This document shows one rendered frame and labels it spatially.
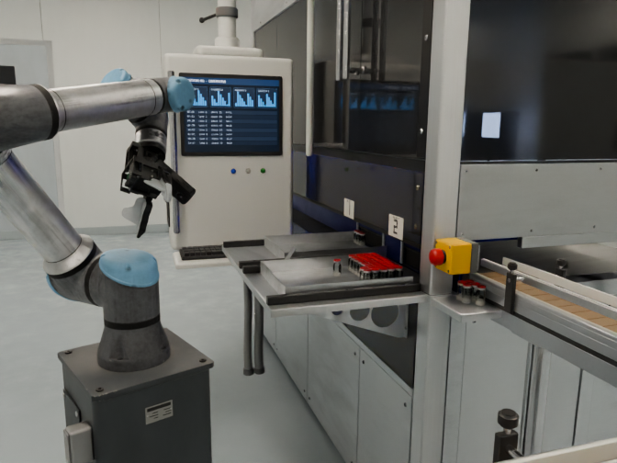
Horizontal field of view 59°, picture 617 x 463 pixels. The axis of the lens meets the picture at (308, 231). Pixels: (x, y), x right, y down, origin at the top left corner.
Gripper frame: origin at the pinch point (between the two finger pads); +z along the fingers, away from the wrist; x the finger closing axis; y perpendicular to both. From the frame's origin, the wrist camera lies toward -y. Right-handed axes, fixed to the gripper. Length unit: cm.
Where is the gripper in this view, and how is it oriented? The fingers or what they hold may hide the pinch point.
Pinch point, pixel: (154, 222)
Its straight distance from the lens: 122.7
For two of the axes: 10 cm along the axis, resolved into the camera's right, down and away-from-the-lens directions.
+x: 6.0, -5.1, -6.1
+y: -7.9, -2.7, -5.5
